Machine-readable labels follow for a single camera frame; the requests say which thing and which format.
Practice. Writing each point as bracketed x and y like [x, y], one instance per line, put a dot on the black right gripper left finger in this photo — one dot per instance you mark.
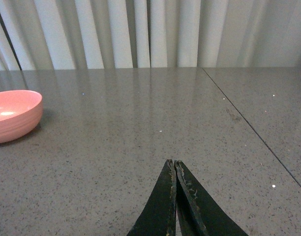
[158, 217]

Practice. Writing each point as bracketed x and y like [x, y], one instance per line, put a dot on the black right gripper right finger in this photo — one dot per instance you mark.
[199, 214]

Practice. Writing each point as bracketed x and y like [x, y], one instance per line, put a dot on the pink plastic bowl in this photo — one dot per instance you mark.
[20, 113]

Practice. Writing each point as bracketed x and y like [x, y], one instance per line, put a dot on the white pleated curtain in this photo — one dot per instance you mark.
[94, 34]

